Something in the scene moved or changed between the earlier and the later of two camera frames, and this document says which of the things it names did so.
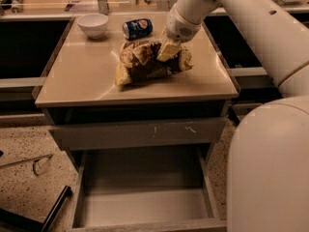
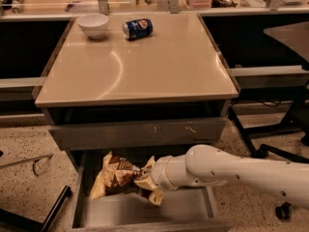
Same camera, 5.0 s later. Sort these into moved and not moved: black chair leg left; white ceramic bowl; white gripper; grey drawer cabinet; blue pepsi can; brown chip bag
Moved: white gripper; brown chip bag
Not moved: blue pepsi can; white ceramic bowl; black chair leg left; grey drawer cabinet
